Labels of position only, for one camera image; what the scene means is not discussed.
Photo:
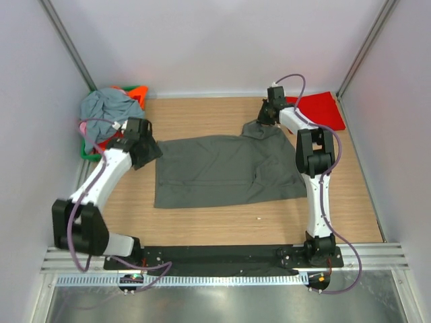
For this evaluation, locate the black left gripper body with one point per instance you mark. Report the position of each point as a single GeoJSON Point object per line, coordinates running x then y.
{"type": "Point", "coordinates": [151, 151]}

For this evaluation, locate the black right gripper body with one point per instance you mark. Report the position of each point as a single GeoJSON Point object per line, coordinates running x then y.
{"type": "Point", "coordinates": [263, 117]}

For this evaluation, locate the dark grey t shirt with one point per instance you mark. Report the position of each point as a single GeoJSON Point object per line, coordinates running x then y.
{"type": "Point", "coordinates": [223, 170]}

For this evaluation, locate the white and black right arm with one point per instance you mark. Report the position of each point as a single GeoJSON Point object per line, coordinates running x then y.
{"type": "Point", "coordinates": [314, 158]}

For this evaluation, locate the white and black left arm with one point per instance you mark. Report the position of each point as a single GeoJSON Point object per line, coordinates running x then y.
{"type": "Point", "coordinates": [78, 224]}

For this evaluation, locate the red t shirt in basket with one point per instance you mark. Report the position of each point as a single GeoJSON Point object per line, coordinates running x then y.
{"type": "Point", "coordinates": [104, 144]}

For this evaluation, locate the orange t shirt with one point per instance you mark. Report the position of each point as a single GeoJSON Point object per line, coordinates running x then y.
{"type": "Point", "coordinates": [138, 93]}

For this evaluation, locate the light blue t shirt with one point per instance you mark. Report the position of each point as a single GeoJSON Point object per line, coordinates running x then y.
{"type": "Point", "coordinates": [103, 107]}

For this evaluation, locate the green plastic basket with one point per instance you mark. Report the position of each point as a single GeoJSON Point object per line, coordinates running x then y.
{"type": "Point", "coordinates": [88, 151]}

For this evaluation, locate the folded red t shirt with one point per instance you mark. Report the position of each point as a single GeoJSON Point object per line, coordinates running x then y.
{"type": "Point", "coordinates": [322, 109]}

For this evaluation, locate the pink garment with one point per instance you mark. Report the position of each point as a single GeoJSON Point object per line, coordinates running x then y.
{"type": "Point", "coordinates": [83, 128]}

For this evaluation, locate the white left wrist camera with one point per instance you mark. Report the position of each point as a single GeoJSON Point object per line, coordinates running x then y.
{"type": "Point", "coordinates": [119, 126]}

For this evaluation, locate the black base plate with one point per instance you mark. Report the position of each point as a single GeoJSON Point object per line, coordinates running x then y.
{"type": "Point", "coordinates": [234, 261]}

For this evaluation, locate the slotted white cable duct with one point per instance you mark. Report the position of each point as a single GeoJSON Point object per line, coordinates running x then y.
{"type": "Point", "coordinates": [134, 280]}

